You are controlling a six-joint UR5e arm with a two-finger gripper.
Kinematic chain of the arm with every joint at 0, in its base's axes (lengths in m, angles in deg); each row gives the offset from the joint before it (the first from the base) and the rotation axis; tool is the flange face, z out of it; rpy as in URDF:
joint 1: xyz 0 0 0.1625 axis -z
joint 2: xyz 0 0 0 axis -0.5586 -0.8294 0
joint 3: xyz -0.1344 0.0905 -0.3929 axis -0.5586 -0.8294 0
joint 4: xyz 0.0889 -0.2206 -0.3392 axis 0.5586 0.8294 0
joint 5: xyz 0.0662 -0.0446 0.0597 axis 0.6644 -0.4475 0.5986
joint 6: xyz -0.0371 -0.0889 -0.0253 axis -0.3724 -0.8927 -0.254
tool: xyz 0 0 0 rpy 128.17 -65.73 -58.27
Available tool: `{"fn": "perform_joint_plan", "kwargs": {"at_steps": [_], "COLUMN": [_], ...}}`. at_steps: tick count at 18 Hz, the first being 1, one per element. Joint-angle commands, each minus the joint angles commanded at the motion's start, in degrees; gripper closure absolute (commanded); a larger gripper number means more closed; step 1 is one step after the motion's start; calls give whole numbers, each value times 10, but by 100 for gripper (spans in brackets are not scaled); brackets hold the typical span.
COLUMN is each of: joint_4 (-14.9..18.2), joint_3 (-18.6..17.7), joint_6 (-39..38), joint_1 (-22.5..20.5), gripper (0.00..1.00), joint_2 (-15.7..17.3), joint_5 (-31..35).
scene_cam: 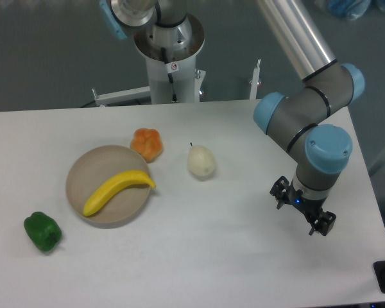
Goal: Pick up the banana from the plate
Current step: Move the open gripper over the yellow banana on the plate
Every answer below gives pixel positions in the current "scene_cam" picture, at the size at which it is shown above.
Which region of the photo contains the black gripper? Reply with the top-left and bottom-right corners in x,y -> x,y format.
269,176 -> 336,236

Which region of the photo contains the yellow banana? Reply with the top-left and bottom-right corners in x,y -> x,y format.
82,170 -> 156,217

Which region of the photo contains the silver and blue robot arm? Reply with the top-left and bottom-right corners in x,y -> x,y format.
99,1 -> 365,235

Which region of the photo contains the white pear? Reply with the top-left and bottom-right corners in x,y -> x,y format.
187,144 -> 216,177

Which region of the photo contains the orange pumpkin toy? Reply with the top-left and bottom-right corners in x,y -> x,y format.
130,128 -> 164,162

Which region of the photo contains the blue plastic bag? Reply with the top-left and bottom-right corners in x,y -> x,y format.
314,0 -> 385,21

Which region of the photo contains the beige wooden bowl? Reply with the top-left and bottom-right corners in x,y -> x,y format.
65,145 -> 155,228

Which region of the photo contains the green bell pepper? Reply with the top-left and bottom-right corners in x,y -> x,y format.
23,212 -> 62,253

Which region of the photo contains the white metal bracket right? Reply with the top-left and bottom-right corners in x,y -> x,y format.
249,59 -> 261,99

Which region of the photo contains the white metal bracket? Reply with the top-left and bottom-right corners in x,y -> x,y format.
249,59 -> 261,99
92,86 -> 150,107

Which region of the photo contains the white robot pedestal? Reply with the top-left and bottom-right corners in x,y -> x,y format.
134,13 -> 205,104

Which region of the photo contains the black cable on pedestal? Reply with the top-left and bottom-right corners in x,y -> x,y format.
160,47 -> 178,103

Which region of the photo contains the white metal bracket left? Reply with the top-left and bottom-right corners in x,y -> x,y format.
92,86 -> 150,107

